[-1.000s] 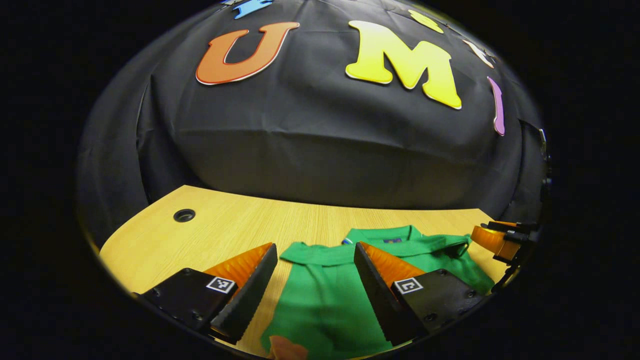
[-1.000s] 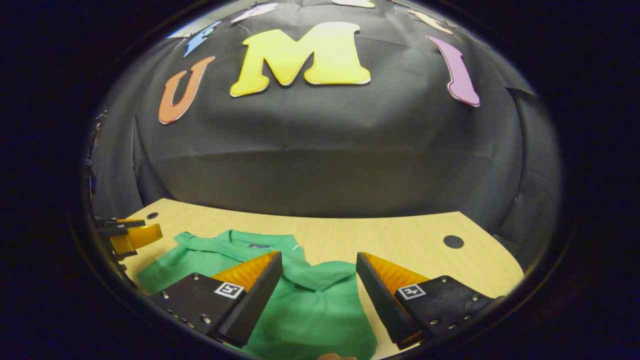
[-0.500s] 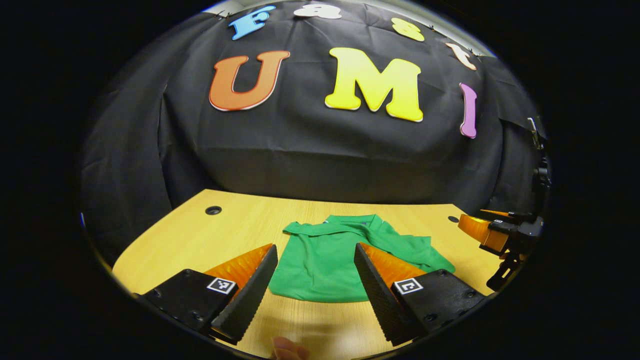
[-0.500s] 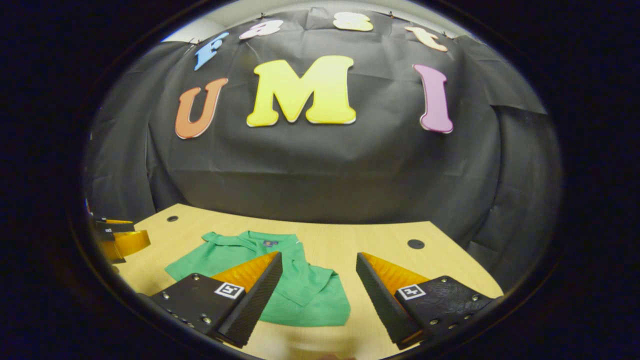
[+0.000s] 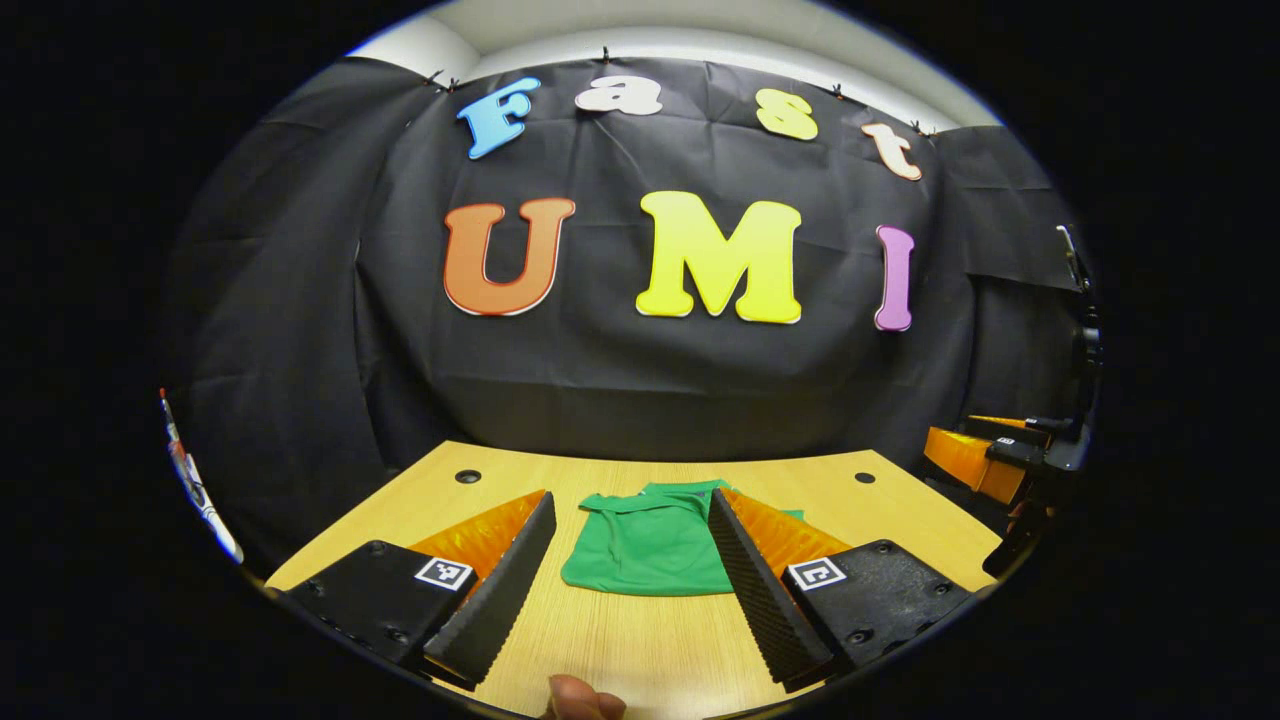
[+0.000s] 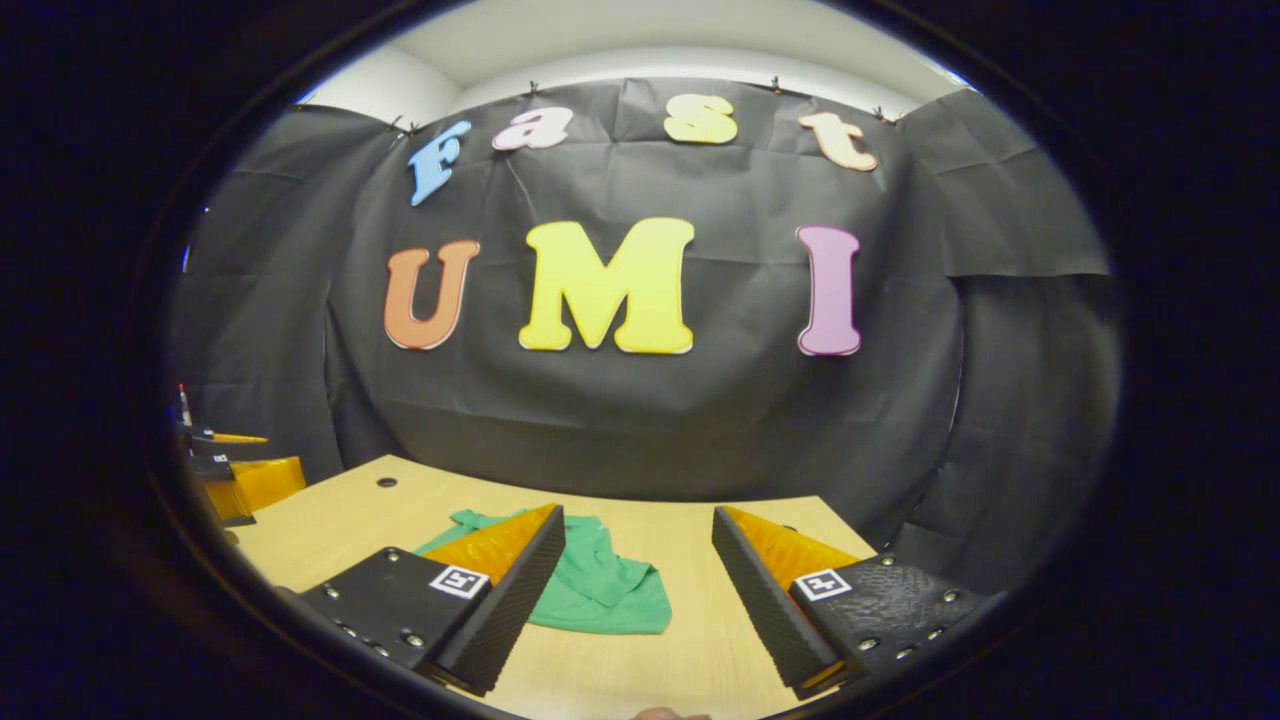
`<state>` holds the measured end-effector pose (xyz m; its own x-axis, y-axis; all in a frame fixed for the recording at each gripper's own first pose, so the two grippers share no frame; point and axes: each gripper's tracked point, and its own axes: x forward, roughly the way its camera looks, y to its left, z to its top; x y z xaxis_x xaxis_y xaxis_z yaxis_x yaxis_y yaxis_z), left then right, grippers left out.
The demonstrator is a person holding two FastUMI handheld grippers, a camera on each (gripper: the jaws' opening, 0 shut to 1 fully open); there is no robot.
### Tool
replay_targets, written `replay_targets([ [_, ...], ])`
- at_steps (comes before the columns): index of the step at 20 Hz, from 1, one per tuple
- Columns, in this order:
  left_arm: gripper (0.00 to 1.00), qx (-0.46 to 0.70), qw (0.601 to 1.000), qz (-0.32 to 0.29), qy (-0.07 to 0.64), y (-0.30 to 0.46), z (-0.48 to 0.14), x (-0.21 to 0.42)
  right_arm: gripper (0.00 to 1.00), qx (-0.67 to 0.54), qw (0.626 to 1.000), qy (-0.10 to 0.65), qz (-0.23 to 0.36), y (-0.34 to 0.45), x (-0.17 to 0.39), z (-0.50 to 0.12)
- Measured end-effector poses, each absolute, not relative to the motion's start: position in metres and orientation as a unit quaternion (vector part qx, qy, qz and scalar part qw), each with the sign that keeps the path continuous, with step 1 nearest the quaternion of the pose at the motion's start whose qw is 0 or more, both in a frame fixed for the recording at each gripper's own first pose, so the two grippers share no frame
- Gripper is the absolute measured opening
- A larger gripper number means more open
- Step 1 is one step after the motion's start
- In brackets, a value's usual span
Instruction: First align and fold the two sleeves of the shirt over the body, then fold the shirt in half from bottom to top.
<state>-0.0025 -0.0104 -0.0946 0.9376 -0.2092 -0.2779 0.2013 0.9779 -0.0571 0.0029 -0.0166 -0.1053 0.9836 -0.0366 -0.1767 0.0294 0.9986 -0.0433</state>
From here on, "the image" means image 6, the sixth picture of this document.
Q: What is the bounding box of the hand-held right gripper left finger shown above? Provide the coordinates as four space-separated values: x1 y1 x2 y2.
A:
299 503 567 698

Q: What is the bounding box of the green T-shirt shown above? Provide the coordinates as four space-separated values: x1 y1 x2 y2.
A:
415 508 673 636

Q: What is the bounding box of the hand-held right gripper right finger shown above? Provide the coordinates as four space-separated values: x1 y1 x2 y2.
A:
711 505 1001 701

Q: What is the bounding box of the black backdrop cloth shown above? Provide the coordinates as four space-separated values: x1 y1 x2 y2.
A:
165 78 1126 596

